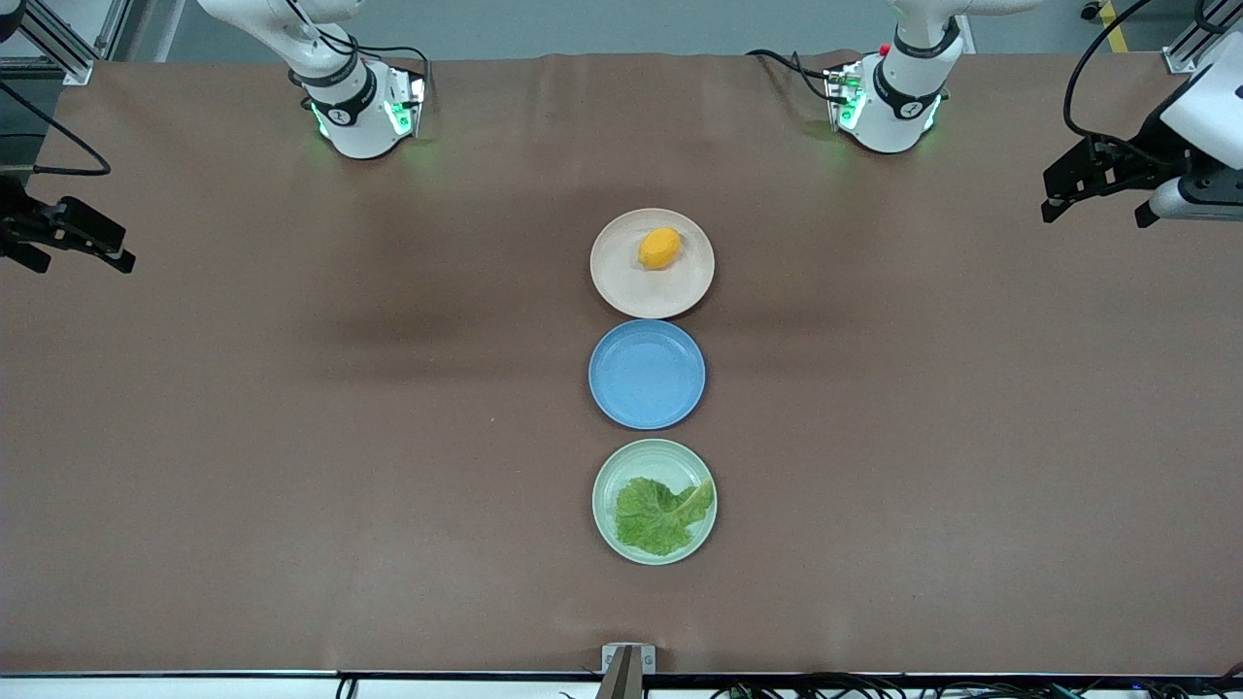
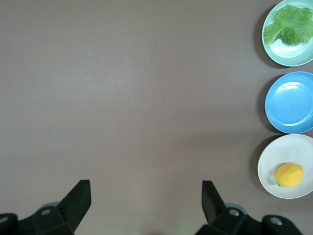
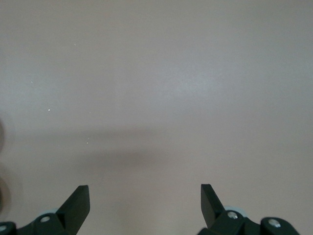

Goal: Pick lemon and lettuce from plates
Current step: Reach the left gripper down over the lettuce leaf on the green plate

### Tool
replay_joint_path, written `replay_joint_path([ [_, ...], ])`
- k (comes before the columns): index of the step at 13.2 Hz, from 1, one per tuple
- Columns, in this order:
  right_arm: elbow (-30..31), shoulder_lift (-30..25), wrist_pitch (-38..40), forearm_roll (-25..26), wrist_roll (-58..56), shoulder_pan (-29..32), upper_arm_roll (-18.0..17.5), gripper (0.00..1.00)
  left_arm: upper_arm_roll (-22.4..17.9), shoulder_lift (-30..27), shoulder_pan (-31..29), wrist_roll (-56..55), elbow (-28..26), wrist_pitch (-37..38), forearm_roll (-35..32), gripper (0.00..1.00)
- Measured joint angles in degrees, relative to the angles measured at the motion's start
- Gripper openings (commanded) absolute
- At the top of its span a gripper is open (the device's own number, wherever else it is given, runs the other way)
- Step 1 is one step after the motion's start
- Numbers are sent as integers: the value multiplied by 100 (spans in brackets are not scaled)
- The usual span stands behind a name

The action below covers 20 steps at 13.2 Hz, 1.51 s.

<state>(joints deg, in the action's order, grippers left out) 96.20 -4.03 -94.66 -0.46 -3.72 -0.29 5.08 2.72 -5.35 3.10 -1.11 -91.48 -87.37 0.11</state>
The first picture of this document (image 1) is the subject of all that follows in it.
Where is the pale green round plate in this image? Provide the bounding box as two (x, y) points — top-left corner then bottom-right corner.
(591, 439), (718, 567)

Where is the black base cable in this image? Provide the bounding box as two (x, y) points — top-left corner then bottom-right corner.
(286, 0), (433, 103)
(746, 49), (838, 103)

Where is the black left base cable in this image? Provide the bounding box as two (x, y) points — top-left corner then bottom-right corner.
(746, 49), (838, 103)

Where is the yellow lemon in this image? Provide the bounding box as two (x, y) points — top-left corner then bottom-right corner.
(638, 228), (683, 272)

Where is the blue round plate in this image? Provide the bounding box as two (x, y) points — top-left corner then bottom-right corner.
(588, 319), (707, 431)

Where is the tan vertical bar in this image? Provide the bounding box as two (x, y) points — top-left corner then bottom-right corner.
(594, 649), (644, 699)

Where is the aluminium frame profile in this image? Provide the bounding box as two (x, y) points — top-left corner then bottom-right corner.
(0, 0), (132, 86)
(1160, 0), (1243, 75)

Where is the white table edge rail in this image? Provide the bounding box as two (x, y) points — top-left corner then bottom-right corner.
(0, 677), (1243, 699)

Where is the black right base cable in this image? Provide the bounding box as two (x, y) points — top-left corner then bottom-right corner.
(286, 0), (433, 103)

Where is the green lettuce leaf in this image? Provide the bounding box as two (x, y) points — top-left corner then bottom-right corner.
(615, 476), (716, 557)

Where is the black cable bundle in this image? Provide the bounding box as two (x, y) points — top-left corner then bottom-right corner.
(709, 670), (1243, 699)

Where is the brown table mat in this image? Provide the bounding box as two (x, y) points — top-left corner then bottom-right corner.
(0, 49), (1243, 676)

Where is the beige round plate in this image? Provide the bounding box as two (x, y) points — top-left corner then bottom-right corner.
(589, 208), (716, 319)

